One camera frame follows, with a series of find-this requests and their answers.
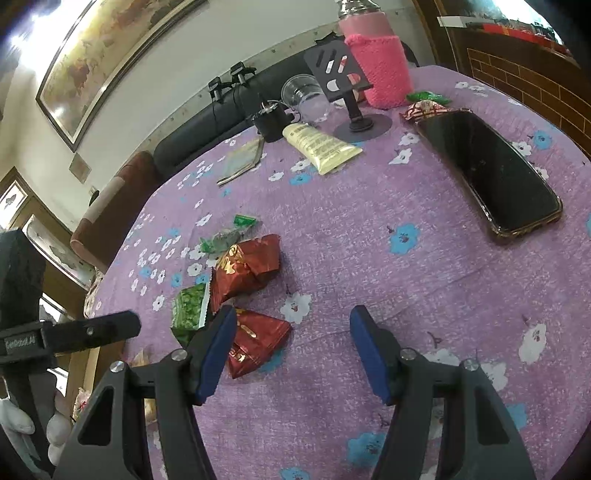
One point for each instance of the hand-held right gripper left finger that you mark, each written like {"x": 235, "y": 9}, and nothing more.
{"x": 214, "y": 355}

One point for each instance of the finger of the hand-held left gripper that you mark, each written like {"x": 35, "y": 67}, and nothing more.
{"x": 92, "y": 330}

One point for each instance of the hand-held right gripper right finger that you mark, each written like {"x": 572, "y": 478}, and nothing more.
{"x": 369, "y": 355}

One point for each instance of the dark red snack packet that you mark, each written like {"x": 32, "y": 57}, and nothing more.
{"x": 249, "y": 265}
{"x": 258, "y": 344}

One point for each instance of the person's left hand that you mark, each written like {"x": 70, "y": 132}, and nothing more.
{"x": 57, "y": 429}

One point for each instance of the wooden glass-door cabinet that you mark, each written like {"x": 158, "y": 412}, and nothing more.
{"x": 41, "y": 244}

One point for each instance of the green pea snack packet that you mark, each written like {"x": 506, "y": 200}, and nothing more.
{"x": 189, "y": 307}

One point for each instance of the green clear candy wrapper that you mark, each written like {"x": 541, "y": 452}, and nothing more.
{"x": 221, "y": 241}

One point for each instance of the brown chair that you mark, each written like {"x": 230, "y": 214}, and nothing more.
{"x": 115, "y": 207}

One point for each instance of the small green candy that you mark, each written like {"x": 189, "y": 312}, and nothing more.
{"x": 244, "y": 220}

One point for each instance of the flat olive pouch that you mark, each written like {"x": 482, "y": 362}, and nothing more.
{"x": 242, "y": 161}

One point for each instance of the cream yellow tube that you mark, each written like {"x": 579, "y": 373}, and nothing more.
{"x": 318, "y": 147}

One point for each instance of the black leather sofa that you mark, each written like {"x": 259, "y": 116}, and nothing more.
{"x": 198, "y": 134}

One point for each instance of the black smartphone brown case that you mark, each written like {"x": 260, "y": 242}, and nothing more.
{"x": 494, "y": 170}

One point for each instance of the small black container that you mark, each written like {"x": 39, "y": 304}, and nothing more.
{"x": 270, "y": 122}

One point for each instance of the clear plastic cup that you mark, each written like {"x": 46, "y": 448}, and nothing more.
{"x": 304, "y": 97}

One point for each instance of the black clamp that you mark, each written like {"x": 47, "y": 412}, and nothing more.
{"x": 219, "y": 87}
{"x": 241, "y": 74}

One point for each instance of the pink knitted sleeve bottle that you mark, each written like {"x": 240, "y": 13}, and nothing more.
{"x": 378, "y": 64}

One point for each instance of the black phone stand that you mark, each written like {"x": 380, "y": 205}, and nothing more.
{"x": 334, "y": 64}

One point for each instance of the wooden brick-pattern cabinet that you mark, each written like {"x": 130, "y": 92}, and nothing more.
{"x": 521, "y": 64}

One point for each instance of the long white box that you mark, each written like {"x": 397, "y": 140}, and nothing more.
{"x": 457, "y": 21}

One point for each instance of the small wall plaque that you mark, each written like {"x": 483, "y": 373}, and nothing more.
{"x": 79, "y": 168}

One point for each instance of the framed wall painting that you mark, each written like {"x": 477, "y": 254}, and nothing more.
{"x": 106, "y": 60}

